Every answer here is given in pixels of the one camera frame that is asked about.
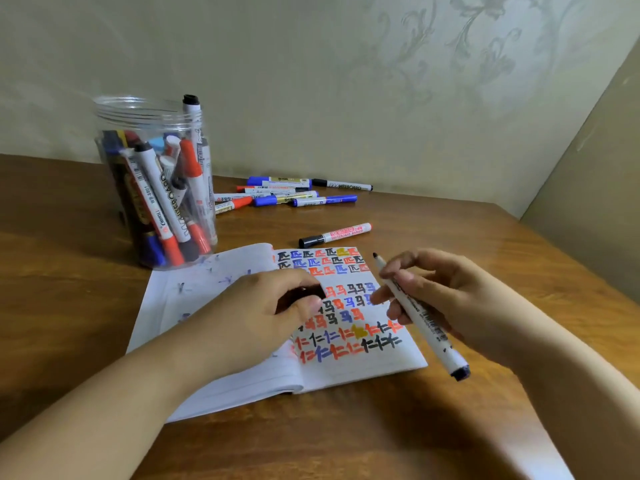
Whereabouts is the person's right hand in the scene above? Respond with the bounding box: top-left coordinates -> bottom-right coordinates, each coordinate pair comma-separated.
370,248 -> 522,366

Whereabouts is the person's left hand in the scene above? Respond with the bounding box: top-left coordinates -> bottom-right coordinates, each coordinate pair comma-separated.
194,268 -> 327,384

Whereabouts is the black marker cap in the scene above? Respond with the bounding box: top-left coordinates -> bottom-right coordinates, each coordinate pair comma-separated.
281,285 -> 327,312

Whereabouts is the white marker with black tip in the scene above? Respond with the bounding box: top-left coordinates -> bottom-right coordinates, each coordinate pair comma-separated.
372,253 -> 471,382

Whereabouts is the person's right forearm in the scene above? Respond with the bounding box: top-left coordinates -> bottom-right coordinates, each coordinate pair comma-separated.
500,315 -> 640,480

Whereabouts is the person's left forearm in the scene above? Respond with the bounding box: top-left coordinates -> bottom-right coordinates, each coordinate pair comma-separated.
0,315 -> 227,480

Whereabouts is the open notebook with coloured writing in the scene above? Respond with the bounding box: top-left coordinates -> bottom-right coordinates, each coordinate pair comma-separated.
126,243 -> 429,424

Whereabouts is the black-capped marker with red label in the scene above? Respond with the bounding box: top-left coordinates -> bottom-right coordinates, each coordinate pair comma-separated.
298,223 -> 373,249

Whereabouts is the pile of loose markers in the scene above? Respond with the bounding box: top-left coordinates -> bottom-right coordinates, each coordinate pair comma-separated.
213,176 -> 374,213

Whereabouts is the bundle of upright markers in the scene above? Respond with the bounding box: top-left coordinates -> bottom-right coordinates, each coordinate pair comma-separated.
101,94 -> 218,268

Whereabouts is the clear plastic jar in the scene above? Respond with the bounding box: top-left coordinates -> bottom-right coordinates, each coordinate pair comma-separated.
92,96 -> 219,271

